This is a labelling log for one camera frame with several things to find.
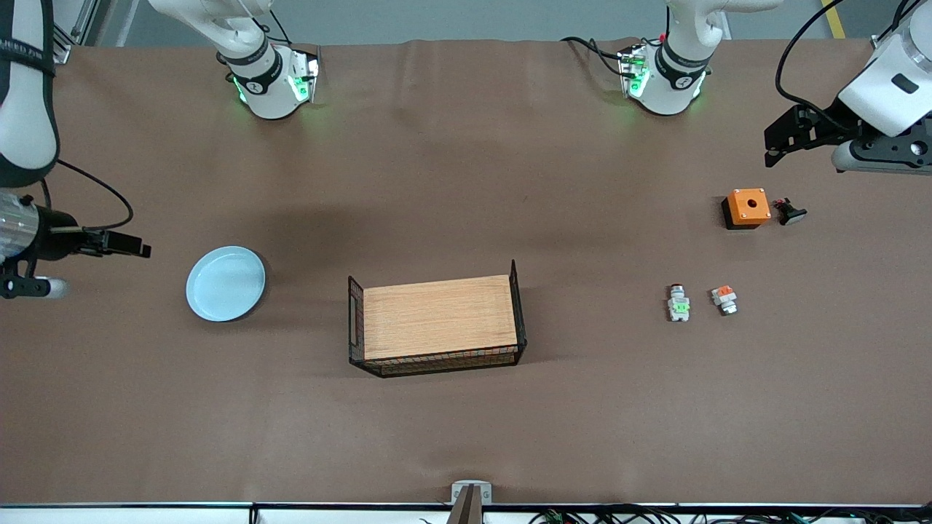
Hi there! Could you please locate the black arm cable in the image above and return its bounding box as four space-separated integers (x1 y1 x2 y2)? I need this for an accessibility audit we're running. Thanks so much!
44 159 134 232
775 0 856 124

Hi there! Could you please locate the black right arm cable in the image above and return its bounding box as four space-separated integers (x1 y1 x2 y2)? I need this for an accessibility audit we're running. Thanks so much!
44 159 134 232

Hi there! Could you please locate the brown post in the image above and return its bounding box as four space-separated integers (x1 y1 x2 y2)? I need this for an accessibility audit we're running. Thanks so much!
446 485 483 524

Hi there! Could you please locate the black wire basket wooden base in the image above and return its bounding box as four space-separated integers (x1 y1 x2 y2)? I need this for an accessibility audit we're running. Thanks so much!
347 260 527 378

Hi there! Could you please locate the black push button white cap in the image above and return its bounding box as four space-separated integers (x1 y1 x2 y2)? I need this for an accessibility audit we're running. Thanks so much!
772 197 807 226

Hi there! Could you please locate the aluminium frame profile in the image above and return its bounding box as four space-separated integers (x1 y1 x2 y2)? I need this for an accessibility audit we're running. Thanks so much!
44 0 99 65
872 0 911 57

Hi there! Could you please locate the white table edge rail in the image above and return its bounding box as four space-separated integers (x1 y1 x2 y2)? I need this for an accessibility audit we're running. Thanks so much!
0 502 932 524

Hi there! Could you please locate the light blue plate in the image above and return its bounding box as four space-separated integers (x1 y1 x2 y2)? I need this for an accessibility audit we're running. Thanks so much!
186 246 266 322

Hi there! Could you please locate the black cable bundle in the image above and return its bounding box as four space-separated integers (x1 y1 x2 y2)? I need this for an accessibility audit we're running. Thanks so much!
528 504 932 524

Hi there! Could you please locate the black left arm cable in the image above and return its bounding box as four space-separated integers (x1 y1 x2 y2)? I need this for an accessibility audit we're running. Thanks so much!
775 0 856 124

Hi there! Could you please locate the black base cable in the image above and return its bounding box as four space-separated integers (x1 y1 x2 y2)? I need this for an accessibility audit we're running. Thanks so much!
561 35 631 77

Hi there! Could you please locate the grey metal bracket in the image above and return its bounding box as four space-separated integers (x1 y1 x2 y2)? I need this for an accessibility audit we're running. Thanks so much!
451 480 493 506

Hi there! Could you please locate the orange button enclosure box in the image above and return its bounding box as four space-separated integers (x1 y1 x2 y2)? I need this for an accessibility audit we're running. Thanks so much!
721 188 771 231

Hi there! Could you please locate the brown table cover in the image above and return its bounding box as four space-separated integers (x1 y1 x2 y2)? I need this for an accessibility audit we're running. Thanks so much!
0 36 932 507

